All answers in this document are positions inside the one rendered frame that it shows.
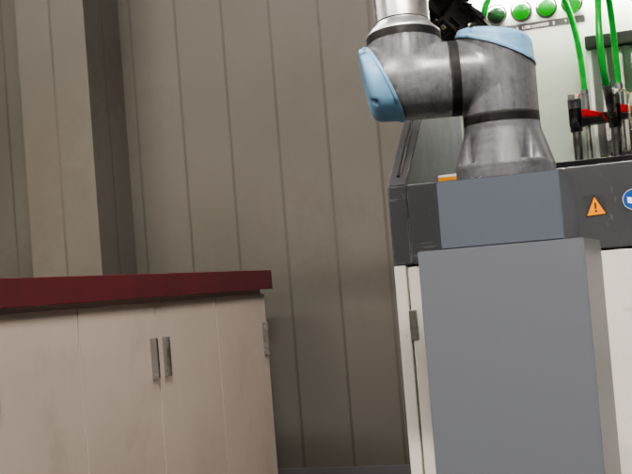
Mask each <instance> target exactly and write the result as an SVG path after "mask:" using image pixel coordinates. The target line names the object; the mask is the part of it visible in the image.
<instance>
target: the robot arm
mask: <svg viewBox="0 0 632 474"><path fill-rule="evenodd" d="M469 1H471V0H372V4H373V15H374V26H375V27H374V29H373V30H372V31H371V32H370V33H369V34H368V36H367V37H366V42H367V47H363V48H362V49H360V50H359V51H358V59H359V66H360V70H361V75H362V80H363V85H364V89H365V93H366V98H367V102H368V106H369V108H370V111H371V115H372V116H373V118H374V119H376V120H378V121H381V122H391V121H399V122H405V121H407V120H418V119H439V118H449V117H460V116H461V117H463V121H464V133H465V134H464V140H463V144H462V148H461V152H460V156H459V161H458V165H457V168H456V179H457V181H461V180H471V179H479V178H488V177H497V176H506V175H514V174H524V173H532V172H541V171H549V170H557V168H556V161H555V159H554V156H553V154H552V152H551V149H550V147H549V146H548V143H547V141H546V139H545V135H544V133H543V130H542V127H541V121H540V110H539V100H538V89H537V79H536V69H535V66H536V65H537V64H536V59H535V58H534V52H533V45H532V40H531V38H530V37H529V35H528V34H526V33H525V32H523V31H521V30H517V29H514V28H510V27H503V26H491V25H490V23H489V22H488V21H487V19H486V17H485V16H484V15H483V14H482V13H481V12H480V11H479V10H478V9H476V8H474V7H473V6H472V4H469V3H467V2H469ZM470 23H471V24H470ZM468 24H470V25H468Z"/></svg>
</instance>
